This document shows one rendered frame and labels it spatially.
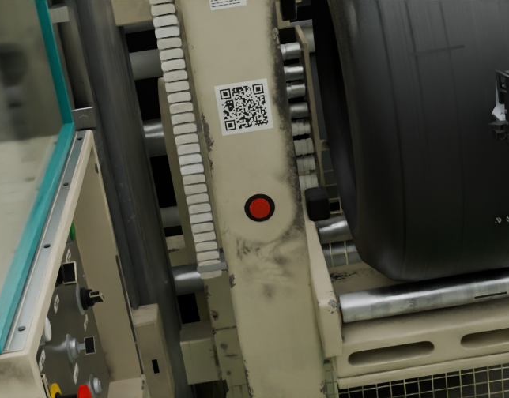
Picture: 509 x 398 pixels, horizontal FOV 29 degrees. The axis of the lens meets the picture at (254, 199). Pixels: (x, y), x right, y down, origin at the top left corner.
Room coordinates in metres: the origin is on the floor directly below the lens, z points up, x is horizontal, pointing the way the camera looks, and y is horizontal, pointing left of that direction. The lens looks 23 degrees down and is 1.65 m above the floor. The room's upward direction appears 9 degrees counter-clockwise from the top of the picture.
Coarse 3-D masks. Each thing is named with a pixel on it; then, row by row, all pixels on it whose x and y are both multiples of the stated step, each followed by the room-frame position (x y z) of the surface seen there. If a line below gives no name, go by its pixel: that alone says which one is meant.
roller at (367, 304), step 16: (480, 272) 1.31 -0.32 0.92; (496, 272) 1.30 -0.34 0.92; (384, 288) 1.31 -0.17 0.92; (400, 288) 1.30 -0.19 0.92; (416, 288) 1.30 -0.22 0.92; (432, 288) 1.29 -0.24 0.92; (448, 288) 1.29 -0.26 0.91; (464, 288) 1.29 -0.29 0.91; (480, 288) 1.29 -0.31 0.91; (496, 288) 1.29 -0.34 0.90; (352, 304) 1.29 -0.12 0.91; (368, 304) 1.29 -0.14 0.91; (384, 304) 1.29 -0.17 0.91; (400, 304) 1.29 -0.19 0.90; (416, 304) 1.29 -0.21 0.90; (432, 304) 1.29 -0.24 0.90; (448, 304) 1.29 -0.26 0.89; (352, 320) 1.29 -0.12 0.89
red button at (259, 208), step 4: (256, 200) 1.36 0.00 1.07; (260, 200) 1.36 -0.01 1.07; (264, 200) 1.36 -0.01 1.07; (252, 204) 1.36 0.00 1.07; (256, 204) 1.36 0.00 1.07; (260, 204) 1.36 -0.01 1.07; (264, 204) 1.36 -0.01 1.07; (268, 204) 1.36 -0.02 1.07; (252, 208) 1.36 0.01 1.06; (256, 208) 1.36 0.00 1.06; (260, 208) 1.36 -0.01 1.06; (264, 208) 1.36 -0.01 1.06; (268, 208) 1.36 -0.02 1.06; (252, 212) 1.36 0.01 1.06; (256, 212) 1.36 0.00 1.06; (260, 212) 1.36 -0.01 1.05; (264, 212) 1.36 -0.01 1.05; (268, 212) 1.36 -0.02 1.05; (256, 216) 1.36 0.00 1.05; (260, 216) 1.36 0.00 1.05; (264, 216) 1.36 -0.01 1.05
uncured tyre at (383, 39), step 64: (320, 0) 1.60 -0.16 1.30; (384, 0) 1.24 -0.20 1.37; (448, 0) 1.22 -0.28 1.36; (320, 64) 1.65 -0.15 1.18; (384, 64) 1.19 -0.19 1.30; (448, 64) 1.18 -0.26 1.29; (384, 128) 1.18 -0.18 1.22; (448, 128) 1.16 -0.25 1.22; (384, 192) 1.19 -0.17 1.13; (448, 192) 1.16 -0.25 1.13; (384, 256) 1.24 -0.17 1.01; (448, 256) 1.21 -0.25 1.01
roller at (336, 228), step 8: (336, 216) 1.59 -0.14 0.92; (344, 216) 1.59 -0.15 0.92; (320, 224) 1.58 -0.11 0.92; (328, 224) 1.57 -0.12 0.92; (336, 224) 1.57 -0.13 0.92; (344, 224) 1.57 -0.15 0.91; (320, 232) 1.57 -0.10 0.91; (328, 232) 1.57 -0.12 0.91; (336, 232) 1.57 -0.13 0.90; (344, 232) 1.57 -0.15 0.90; (320, 240) 1.57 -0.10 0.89; (328, 240) 1.57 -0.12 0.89; (336, 240) 1.57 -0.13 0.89; (344, 240) 1.57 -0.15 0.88
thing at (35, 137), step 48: (0, 0) 1.00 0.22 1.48; (0, 48) 0.95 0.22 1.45; (48, 48) 1.20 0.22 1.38; (0, 96) 0.90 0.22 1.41; (48, 96) 1.13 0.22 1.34; (0, 144) 0.86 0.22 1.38; (48, 144) 1.06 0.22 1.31; (0, 192) 0.81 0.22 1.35; (48, 192) 0.98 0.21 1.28; (0, 240) 0.77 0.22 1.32; (0, 288) 0.74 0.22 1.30; (0, 336) 0.68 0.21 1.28
